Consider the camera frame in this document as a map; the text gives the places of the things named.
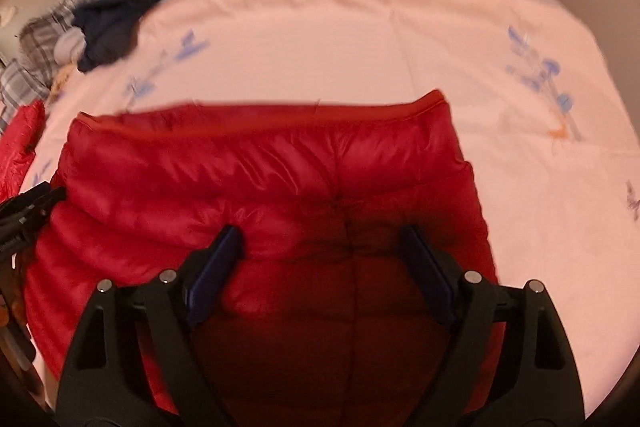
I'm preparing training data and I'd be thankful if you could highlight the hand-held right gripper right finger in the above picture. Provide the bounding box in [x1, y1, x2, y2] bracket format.
[400, 224, 585, 427]

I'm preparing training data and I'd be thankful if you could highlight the pink printed duvet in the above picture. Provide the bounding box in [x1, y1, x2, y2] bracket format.
[30, 0, 640, 410]

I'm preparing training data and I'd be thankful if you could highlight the coral pink down jacket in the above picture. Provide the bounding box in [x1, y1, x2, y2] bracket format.
[0, 99, 47, 198]

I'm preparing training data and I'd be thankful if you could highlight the red down jacket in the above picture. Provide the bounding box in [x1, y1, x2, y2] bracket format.
[22, 89, 501, 420]

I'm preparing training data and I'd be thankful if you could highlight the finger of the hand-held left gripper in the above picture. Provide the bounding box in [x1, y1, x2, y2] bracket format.
[0, 184, 67, 228]

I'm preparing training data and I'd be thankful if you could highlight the plaid grey pillow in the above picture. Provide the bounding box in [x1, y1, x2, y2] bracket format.
[0, 14, 76, 110]

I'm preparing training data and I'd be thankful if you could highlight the grey cloth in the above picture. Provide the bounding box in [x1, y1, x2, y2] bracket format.
[54, 29, 87, 61]

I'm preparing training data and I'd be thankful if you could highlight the small orange doll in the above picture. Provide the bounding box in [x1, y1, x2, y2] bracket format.
[50, 67, 77, 96]

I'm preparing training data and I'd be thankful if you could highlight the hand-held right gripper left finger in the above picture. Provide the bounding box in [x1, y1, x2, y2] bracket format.
[56, 224, 244, 427]

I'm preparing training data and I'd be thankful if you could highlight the dark navy garment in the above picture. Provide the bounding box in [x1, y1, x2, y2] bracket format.
[72, 0, 168, 74]

